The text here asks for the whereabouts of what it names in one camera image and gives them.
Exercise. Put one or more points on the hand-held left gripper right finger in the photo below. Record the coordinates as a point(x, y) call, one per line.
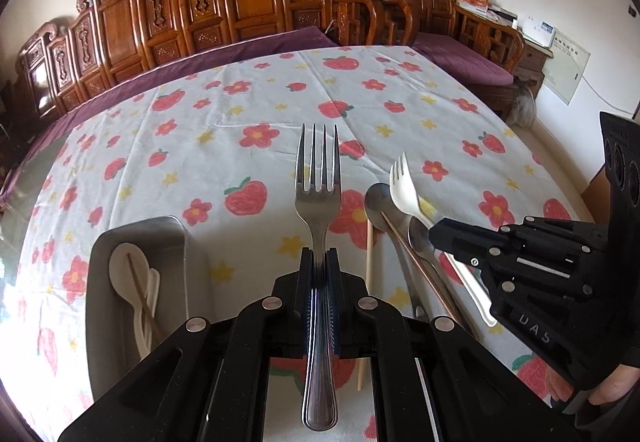
point(331, 312)

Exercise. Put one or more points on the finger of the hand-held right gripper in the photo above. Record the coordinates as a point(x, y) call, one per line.
point(465, 254)
point(475, 233)

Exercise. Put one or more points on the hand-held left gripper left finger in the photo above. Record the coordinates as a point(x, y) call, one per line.
point(307, 292)

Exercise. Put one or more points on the small metal spoon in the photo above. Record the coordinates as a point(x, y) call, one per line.
point(420, 242)

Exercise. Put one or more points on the white plastic fork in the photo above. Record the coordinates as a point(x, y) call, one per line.
point(405, 187)

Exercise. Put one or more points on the metal fork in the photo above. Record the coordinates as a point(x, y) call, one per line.
point(317, 202)

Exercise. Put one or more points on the large metal spoon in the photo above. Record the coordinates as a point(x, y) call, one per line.
point(377, 207)

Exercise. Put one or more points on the rectangular metal tin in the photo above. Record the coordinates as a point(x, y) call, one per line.
point(100, 322)

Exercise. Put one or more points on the person's right forearm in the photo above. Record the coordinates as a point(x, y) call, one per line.
point(610, 422)

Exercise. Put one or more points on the person's right hand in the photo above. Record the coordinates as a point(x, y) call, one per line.
point(620, 382)

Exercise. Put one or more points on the grey fluffy duster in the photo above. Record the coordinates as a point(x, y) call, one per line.
point(521, 104)

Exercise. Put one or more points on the purple armchair cushion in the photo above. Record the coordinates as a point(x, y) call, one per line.
point(460, 57)

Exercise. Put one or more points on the white device box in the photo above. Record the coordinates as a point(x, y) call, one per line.
point(539, 33)

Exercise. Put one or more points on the strawberry print tablecloth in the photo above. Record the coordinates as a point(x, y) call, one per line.
point(250, 87)

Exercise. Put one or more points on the white wall panel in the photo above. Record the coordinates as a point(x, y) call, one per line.
point(565, 67)

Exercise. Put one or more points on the black wall socket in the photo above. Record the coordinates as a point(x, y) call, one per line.
point(632, 11)

